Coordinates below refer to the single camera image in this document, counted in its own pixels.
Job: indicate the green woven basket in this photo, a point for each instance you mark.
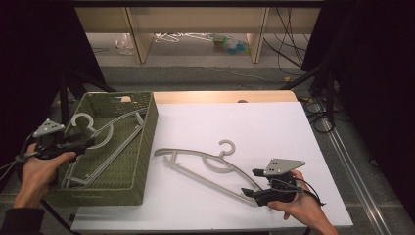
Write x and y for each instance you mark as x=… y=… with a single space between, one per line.
x=130 y=169

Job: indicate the wooden table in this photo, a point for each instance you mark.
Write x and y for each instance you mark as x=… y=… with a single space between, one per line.
x=212 y=97

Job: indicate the white board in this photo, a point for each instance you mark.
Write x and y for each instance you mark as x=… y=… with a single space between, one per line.
x=267 y=130

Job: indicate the person's right hand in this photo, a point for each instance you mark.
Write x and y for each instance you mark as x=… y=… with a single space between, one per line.
x=305 y=205

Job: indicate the aluminium rail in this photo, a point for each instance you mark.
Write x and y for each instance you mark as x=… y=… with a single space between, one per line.
x=355 y=176

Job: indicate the colourful plastic toys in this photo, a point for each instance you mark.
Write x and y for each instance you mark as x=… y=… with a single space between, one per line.
x=230 y=45

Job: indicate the black curtain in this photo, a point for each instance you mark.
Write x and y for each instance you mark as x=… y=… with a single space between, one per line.
x=378 y=81
x=29 y=65

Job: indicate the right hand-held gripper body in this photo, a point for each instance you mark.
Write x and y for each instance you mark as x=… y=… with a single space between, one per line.
x=282 y=164

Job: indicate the black metal stand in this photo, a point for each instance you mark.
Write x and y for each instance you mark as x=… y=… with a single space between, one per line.
x=330 y=94
x=64 y=101

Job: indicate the clear plastic bag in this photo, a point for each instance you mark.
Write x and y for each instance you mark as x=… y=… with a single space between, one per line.
x=124 y=45

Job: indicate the grey plastic clothes hanger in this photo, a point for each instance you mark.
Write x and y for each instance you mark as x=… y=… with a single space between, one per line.
x=208 y=181
x=114 y=155

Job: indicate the light wooden shelf unit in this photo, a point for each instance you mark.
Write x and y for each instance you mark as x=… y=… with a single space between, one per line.
x=195 y=19

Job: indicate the person's left hand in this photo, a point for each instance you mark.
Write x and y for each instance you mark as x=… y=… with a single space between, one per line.
x=37 y=176

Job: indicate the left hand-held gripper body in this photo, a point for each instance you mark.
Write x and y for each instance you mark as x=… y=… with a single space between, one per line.
x=49 y=129

